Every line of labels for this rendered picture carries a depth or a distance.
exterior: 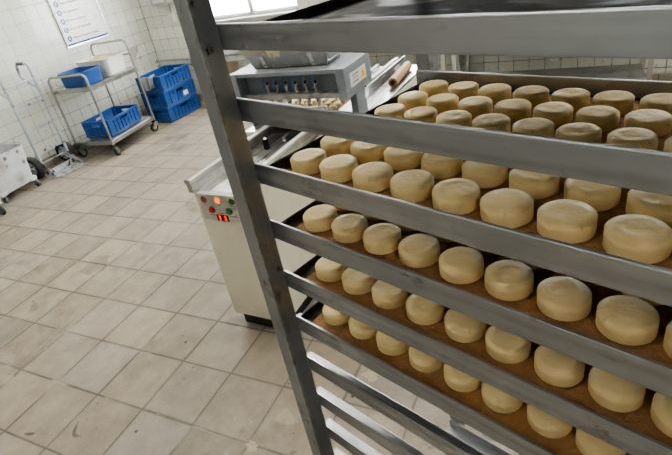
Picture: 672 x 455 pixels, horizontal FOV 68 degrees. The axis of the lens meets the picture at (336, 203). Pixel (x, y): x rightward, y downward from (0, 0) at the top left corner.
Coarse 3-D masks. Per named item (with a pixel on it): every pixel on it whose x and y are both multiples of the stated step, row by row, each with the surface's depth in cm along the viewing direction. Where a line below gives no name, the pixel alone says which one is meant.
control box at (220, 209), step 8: (200, 192) 228; (208, 192) 226; (216, 192) 225; (224, 192) 223; (200, 200) 229; (208, 200) 226; (224, 200) 222; (208, 208) 229; (216, 208) 227; (224, 208) 224; (232, 208) 222; (208, 216) 232; (216, 216) 230; (232, 216) 225
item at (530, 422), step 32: (320, 320) 81; (352, 320) 77; (384, 352) 72; (416, 352) 69; (448, 384) 65; (480, 384) 64; (512, 416) 60; (544, 416) 57; (576, 448) 55; (608, 448) 53
